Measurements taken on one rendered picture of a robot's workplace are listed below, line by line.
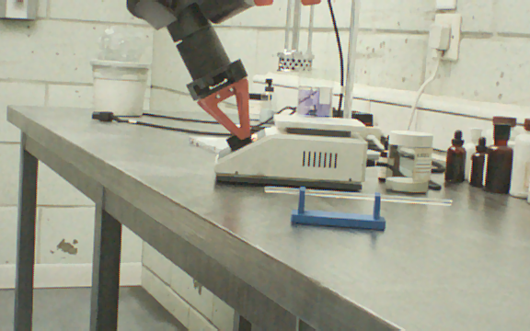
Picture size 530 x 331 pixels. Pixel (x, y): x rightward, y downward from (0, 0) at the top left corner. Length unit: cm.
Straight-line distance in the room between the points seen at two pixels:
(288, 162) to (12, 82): 247
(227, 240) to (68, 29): 279
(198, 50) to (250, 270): 46
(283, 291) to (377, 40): 136
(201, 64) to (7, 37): 242
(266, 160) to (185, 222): 23
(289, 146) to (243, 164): 6
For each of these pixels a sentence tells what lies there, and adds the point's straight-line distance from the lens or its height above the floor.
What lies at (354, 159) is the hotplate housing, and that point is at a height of 79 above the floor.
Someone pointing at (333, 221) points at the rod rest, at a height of 76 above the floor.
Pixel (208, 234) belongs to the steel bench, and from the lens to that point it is 108.
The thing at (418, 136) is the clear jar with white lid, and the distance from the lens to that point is 138.
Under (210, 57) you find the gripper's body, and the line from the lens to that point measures 136.
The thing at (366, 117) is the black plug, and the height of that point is 80.
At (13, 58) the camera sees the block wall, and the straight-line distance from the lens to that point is 374.
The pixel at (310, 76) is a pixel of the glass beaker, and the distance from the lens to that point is 139.
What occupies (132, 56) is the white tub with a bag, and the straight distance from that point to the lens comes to 237.
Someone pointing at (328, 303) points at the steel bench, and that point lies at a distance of 81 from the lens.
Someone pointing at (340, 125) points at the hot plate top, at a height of 84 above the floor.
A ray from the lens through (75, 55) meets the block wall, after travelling 378.
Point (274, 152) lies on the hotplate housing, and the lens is 135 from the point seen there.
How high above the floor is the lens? 94
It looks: 7 degrees down
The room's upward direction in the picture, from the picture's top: 4 degrees clockwise
